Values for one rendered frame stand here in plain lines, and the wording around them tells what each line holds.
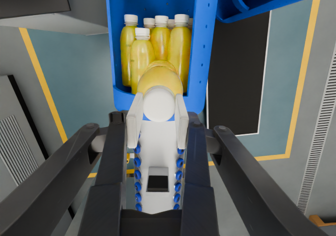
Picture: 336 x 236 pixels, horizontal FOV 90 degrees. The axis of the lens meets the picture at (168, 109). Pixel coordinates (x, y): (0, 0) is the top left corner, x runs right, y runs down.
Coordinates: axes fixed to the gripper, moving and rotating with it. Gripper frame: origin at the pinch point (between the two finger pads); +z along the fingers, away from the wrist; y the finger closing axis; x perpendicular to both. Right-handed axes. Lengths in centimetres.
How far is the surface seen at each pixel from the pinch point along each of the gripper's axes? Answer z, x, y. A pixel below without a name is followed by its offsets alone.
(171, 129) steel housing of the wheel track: 52, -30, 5
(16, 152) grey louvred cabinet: 111, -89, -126
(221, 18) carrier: 124, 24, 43
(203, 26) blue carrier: 25.7, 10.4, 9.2
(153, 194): 36, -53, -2
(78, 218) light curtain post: 34, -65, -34
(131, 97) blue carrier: 23.7, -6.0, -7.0
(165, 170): 50, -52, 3
